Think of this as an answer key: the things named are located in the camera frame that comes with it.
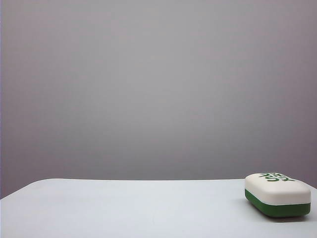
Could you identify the white green foam mahjong tile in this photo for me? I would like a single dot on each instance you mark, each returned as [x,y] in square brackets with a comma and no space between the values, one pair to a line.
[275,196]

